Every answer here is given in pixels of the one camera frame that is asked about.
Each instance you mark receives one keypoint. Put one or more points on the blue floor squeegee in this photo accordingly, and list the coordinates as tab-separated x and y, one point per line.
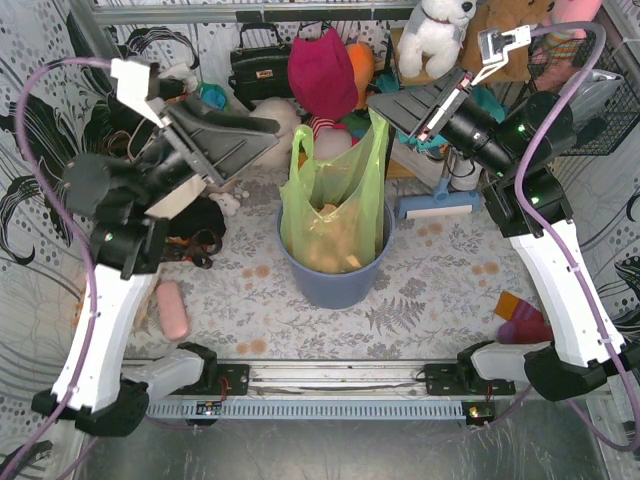
441	202

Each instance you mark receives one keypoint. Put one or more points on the pink plush toy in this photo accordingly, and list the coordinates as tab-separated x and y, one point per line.
566	11

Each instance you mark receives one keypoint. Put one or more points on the black leather handbag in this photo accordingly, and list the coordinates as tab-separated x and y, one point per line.
260	73

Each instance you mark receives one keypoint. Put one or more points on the magenta fabric bag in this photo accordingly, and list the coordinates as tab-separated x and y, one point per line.
321	76

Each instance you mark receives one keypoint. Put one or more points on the silver foil pouch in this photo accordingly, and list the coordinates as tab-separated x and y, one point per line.
590	97

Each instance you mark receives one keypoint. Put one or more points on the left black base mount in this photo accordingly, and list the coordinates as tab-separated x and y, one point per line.
229	379

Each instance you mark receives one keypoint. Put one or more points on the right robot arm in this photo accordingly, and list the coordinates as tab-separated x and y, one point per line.
532	212

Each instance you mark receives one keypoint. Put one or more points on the brown leather strap bag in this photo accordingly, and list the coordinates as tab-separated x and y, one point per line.
198	249

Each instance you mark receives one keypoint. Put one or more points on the white plush sheep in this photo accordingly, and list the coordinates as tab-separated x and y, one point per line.
285	114

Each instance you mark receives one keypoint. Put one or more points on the blue trash bin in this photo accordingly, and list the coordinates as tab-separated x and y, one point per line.
338	291

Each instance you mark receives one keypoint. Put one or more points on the pink white plush doll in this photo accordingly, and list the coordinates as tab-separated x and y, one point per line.
331	138

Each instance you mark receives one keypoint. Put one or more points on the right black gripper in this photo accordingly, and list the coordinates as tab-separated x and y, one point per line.
442	107

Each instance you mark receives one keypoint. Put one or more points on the pink glasses case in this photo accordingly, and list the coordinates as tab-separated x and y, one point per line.
173	318

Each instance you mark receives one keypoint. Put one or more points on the cream canvas tote bag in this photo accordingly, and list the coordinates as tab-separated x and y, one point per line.
178	200

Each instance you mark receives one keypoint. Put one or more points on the teal folded cloth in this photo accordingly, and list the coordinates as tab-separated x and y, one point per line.
481	96

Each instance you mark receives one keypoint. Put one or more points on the colourful printed bag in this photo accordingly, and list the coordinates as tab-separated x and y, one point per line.
214	96

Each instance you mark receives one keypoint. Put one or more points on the orange plush toy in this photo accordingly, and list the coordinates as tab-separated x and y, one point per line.
363	63

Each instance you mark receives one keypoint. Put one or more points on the rainbow striped bag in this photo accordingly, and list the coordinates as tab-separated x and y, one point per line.
357	126

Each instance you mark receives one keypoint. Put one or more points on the aluminium front rail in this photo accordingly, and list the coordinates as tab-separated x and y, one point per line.
367	380

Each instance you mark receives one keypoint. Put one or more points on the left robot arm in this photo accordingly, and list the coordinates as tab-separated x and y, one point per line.
131	204

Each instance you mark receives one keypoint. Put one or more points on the green trash bag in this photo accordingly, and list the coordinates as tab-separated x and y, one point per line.
332	210

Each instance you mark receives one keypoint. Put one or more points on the red purple sock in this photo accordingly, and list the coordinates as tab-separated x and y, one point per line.
523	323

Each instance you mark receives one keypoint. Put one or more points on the white sneakers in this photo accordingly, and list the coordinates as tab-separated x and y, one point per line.
465	172

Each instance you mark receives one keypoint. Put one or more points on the white plush dog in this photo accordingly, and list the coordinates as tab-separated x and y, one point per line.
433	36

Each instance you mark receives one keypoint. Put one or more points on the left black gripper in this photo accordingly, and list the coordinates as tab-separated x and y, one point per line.
186	151

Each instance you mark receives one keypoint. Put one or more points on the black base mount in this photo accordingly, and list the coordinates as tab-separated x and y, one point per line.
229	379
461	379

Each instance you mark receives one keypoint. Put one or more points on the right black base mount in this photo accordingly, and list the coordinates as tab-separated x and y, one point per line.
461	379

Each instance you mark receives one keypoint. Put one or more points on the black wire basket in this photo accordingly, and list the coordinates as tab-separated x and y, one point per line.
551	67

